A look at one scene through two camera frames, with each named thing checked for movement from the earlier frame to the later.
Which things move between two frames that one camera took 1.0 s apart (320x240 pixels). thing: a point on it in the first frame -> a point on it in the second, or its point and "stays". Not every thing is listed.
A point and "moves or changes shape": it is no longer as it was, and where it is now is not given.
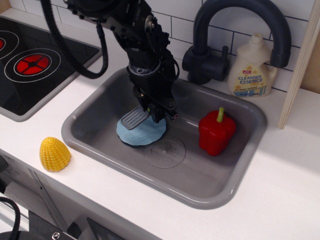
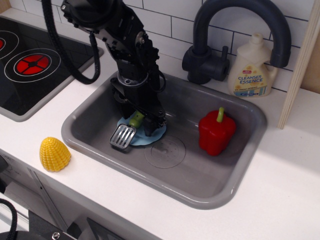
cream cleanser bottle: [251, 72] stays
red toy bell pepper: [216, 131] stays
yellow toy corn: [53, 155] stays
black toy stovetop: [32, 67] stays
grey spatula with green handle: [135, 117] moves or changes shape
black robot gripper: [155, 91] -> [144, 98]
